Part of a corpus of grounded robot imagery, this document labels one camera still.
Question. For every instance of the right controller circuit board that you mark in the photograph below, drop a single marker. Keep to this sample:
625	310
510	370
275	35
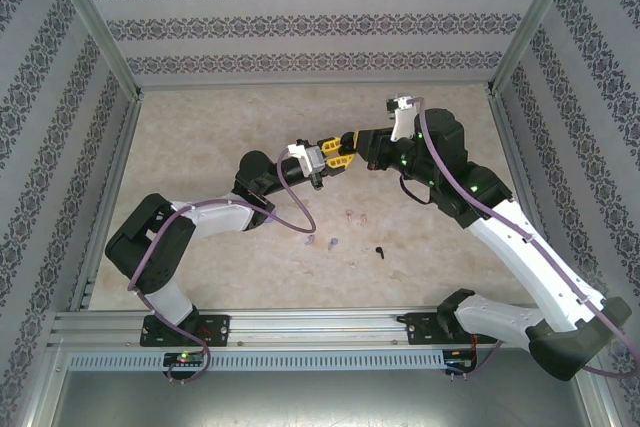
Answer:
460	362

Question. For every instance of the purple earbud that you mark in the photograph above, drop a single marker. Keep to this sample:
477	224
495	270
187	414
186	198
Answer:
333	244
309	240

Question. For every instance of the controller circuit board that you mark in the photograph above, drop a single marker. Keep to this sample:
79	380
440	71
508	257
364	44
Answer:
185	359
460	362

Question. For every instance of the aluminium frame strut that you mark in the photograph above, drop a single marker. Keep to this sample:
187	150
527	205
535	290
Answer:
597	392
42	392

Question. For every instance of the pink earbud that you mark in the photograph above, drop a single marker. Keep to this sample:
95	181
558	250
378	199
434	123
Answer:
363	220
350	215

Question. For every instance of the aluminium frame cross beam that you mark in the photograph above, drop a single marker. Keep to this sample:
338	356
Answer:
310	85

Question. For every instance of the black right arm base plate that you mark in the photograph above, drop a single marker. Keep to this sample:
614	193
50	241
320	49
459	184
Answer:
422	329

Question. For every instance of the aluminium mounting rail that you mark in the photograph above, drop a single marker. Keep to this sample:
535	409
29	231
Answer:
310	329

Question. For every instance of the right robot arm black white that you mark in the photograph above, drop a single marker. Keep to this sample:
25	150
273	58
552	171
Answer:
510	242

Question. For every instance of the aluminium frame post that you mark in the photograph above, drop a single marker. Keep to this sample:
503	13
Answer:
97	22
534	22

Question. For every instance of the left controller circuit board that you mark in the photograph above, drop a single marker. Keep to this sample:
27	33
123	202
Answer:
185	359

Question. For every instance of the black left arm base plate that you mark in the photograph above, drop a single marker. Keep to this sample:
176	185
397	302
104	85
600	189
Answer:
215	329

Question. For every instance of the grey metal shelf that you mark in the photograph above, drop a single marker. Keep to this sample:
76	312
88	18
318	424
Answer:
320	397

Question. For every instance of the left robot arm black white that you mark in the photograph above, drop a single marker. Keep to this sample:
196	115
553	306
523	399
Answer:
215	214

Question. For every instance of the aluminium frame side rail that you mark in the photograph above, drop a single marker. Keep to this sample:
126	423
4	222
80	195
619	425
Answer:
502	122
117	172

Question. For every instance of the black earbud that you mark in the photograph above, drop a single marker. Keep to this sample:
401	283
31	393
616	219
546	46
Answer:
381	252

